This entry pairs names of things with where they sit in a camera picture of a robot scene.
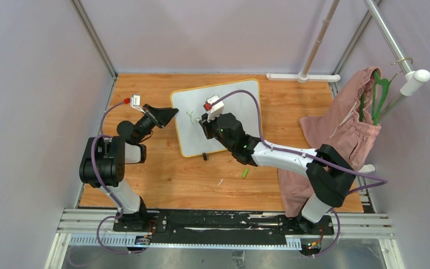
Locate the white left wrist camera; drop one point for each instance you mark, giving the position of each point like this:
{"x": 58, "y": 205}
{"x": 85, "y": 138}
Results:
{"x": 135, "y": 102}

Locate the white rack base foot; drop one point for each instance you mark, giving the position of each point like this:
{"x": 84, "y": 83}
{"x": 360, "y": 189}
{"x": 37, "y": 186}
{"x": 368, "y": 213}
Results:
{"x": 301, "y": 78}

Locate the yellow framed whiteboard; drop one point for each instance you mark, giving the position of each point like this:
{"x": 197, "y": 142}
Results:
{"x": 239, "y": 98}

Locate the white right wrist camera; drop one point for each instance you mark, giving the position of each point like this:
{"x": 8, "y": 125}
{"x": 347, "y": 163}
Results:
{"x": 214, "y": 107}

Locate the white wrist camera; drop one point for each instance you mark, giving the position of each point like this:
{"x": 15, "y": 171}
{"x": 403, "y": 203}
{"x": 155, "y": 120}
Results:
{"x": 135, "y": 102}
{"x": 214, "y": 107}

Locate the pink cloth garment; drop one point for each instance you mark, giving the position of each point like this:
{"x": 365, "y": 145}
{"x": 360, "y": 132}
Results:
{"x": 347, "y": 126}

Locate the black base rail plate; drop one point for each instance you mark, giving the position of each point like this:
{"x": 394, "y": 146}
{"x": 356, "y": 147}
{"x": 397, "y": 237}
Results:
{"x": 224, "y": 228}

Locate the green marker cap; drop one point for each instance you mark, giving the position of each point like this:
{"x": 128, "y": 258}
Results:
{"x": 245, "y": 172}

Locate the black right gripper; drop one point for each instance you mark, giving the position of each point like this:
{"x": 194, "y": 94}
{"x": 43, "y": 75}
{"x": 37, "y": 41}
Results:
{"x": 207, "y": 125}

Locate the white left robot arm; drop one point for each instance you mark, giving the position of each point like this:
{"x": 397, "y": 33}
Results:
{"x": 104, "y": 160}

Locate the silver clothes rail pole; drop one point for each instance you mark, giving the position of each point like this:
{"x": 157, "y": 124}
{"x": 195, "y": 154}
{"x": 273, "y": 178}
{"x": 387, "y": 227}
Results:
{"x": 415, "y": 79}

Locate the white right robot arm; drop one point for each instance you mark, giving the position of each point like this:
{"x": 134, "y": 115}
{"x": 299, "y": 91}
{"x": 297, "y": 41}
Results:
{"x": 329, "y": 174}

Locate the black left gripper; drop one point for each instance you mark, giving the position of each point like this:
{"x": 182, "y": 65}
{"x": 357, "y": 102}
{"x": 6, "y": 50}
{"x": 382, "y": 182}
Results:
{"x": 159, "y": 117}

